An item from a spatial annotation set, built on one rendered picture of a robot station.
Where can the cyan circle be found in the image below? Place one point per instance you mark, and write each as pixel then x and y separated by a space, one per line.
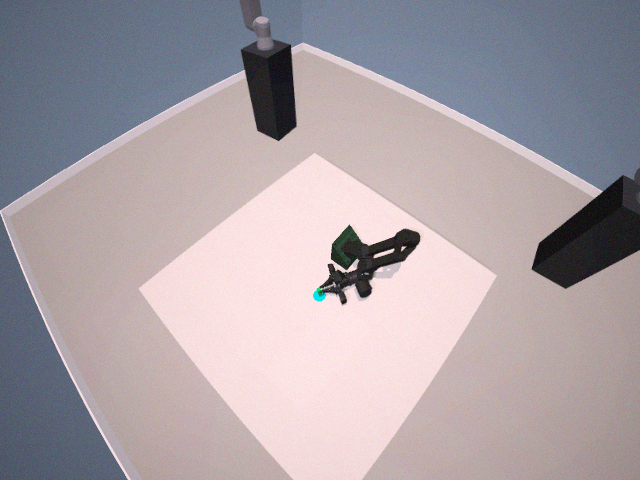
pixel 317 297

